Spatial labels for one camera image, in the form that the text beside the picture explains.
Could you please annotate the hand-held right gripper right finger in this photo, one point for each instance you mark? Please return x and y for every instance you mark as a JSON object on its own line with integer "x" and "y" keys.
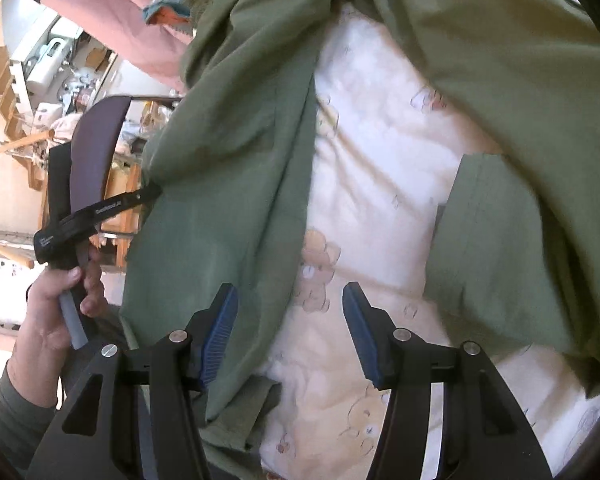
{"x": 360, "y": 330}

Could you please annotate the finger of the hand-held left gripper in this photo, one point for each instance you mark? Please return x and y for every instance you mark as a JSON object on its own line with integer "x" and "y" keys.
{"x": 147, "y": 195}

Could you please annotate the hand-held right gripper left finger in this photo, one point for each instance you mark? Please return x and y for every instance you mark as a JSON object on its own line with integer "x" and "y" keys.
{"x": 220, "y": 330}

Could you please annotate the green pants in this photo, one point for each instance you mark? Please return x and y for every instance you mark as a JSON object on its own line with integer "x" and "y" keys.
{"x": 230, "y": 160}

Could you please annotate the person's left forearm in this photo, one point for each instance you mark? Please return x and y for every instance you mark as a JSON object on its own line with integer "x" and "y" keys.
{"x": 10, "y": 420}

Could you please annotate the person's left hand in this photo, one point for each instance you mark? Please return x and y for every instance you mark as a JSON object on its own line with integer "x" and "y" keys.
{"x": 40, "y": 320}

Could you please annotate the brown chair seat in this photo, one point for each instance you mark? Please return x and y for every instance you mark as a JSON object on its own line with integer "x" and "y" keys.
{"x": 95, "y": 150}

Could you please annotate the bear print blanket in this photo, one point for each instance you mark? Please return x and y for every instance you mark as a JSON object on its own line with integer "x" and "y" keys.
{"x": 380, "y": 185}

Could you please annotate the white appliance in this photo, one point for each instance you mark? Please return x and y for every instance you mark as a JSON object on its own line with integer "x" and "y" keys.
{"x": 47, "y": 65}

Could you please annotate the pink cloth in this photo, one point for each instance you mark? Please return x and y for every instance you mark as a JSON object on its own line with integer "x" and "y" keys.
{"x": 115, "y": 10}

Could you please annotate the blue jeans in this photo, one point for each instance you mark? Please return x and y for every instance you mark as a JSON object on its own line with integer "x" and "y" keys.
{"x": 167, "y": 5}

